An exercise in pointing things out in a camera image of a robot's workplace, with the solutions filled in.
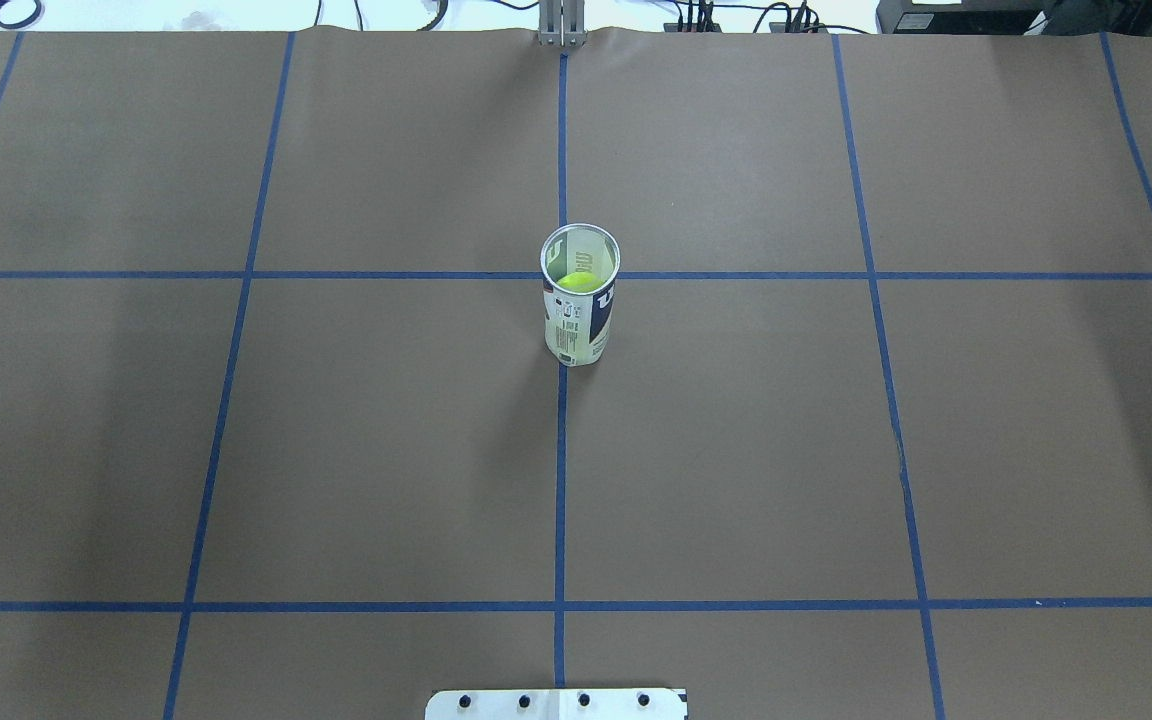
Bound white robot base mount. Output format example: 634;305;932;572
424;687;690;719

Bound yellow tennis ball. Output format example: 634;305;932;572
558;272;605;293

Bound white blue tennis ball can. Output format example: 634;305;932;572
539;223;622;366

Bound black box with label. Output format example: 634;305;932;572
874;1;1058;36

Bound aluminium frame post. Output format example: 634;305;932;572
536;0;588;50

